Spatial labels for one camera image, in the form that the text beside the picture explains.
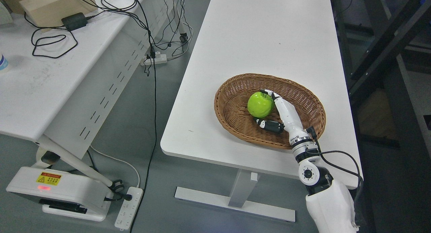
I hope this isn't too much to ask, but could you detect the brown wicker basket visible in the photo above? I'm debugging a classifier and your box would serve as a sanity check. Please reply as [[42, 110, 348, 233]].
[[214, 73, 326, 150]]

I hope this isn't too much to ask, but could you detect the cardboard box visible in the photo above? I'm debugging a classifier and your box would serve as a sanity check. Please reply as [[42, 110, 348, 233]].
[[20, 0, 97, 27]]

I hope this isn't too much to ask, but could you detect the white desk at left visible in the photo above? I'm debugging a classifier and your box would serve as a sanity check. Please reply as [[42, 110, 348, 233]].
[[0, 0, 189, 188]]

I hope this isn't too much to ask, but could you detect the black power adapter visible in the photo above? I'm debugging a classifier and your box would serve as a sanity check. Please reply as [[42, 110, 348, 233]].
[[61, 12, 88, 31]]

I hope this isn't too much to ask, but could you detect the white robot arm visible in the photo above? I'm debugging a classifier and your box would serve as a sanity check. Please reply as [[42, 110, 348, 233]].
[[289, 135, 360, 233]]

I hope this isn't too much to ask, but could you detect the white machine with warning label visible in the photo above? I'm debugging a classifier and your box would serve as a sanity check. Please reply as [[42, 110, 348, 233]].
[[6, 167, 113, 221]]

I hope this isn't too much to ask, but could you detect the green apple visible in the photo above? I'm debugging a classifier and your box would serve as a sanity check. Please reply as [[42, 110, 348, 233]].
[[247, 92, 275, 118]]

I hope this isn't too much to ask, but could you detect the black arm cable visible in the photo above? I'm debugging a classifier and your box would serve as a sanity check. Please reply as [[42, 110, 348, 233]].
[[306, 126, 366, 227]]

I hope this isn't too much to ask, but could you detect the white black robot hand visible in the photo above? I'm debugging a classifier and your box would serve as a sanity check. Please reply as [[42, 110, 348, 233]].
[[254, 89, 311, 145]]

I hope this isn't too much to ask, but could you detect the white power strip far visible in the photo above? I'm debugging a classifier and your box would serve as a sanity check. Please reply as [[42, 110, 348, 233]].
[[140, 52, 168, 66]]

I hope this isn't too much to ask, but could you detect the white table with pedestal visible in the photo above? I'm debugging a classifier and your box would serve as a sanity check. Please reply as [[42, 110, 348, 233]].
[[160, 0, 362, 232]]

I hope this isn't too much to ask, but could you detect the long black cable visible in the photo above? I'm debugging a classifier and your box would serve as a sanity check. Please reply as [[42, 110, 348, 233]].
[[69, 0, 159, 233]]

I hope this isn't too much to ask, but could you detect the white power strip near machine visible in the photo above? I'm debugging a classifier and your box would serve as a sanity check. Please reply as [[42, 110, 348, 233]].
[[114, 187, 143, 231]]

